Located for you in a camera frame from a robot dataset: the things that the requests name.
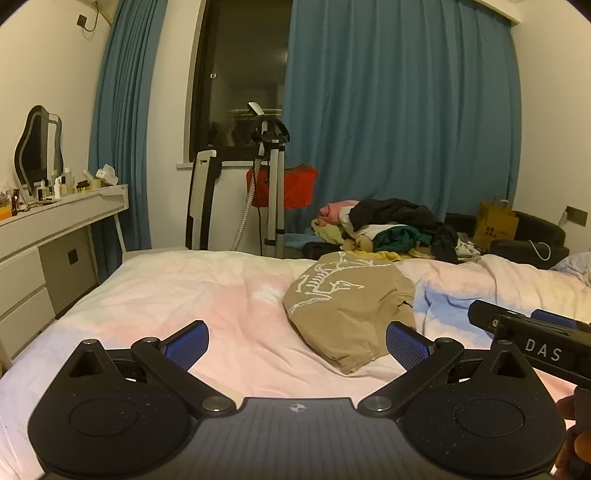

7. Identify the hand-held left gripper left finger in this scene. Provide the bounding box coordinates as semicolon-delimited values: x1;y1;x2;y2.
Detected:
65;320;237;419

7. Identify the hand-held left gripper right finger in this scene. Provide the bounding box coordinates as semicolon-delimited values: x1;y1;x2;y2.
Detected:
358;320;536;419

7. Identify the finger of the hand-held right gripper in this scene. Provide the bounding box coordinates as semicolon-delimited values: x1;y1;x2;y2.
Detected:
468;299;591;334

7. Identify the tan skeleton print t-shirt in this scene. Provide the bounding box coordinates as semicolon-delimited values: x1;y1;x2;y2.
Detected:
283;251;416;374

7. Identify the person's right hand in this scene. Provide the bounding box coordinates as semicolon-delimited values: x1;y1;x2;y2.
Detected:
555;385;591;480

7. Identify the pastel tie-dye duvet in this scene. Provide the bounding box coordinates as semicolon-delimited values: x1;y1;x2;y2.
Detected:
0;249;591;480

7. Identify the white patterned garment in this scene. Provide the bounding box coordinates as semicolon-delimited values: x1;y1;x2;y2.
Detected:
455;237;485;258

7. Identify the yellow paper bag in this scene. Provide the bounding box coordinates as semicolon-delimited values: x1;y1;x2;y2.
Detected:
472;199;520;250

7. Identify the yellow garment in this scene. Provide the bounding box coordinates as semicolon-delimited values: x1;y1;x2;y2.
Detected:
353;248;402;264

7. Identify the light blue pillow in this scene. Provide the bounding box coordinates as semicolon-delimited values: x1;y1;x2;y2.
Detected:
549;251;591;284

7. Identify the black sofa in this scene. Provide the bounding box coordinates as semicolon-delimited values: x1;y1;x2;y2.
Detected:
443;210;571;271

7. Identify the green garment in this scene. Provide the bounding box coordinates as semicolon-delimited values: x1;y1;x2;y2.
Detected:
373;226;437;254

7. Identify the black suitcase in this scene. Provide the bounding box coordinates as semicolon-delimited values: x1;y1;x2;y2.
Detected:
302;241;354;260

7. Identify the black garment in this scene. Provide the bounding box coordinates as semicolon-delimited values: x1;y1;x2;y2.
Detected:
348;198;460;265

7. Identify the pale yellow-green garment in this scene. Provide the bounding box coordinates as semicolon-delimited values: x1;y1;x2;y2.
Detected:
310;218;346;244

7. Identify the pink garment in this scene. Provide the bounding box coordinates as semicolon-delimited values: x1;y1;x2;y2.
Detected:
318;199;361;224

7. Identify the white vanity desk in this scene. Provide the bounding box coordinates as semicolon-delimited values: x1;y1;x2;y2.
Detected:
0;184;130;370

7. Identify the garment steamer stand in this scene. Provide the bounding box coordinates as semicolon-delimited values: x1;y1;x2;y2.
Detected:
233;102;293;259

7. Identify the tissue box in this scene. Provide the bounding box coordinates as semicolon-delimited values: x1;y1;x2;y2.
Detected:
95;164;121;188

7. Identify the red cloth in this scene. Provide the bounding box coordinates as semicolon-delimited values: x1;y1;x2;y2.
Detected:
246;164;319;210

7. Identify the group of cosmetic bottles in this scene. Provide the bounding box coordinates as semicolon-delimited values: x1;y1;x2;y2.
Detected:
9;167;95;210

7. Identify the narrow blue curtain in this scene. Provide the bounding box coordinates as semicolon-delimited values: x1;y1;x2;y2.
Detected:
88;0;169;252

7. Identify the wide blue curtain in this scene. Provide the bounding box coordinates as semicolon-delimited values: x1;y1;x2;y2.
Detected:
281;0;525;247

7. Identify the dark window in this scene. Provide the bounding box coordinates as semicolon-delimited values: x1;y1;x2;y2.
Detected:
188;0;294;162

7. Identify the dark wall outlet plate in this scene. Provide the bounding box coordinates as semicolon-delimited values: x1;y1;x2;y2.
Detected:
558;207;589;228

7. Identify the wavy frame mirror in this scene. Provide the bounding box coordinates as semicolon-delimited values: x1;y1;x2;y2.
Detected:
13;105;64;197

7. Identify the wall socket with cable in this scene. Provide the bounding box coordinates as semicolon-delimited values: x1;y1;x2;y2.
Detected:
76;0;116;32

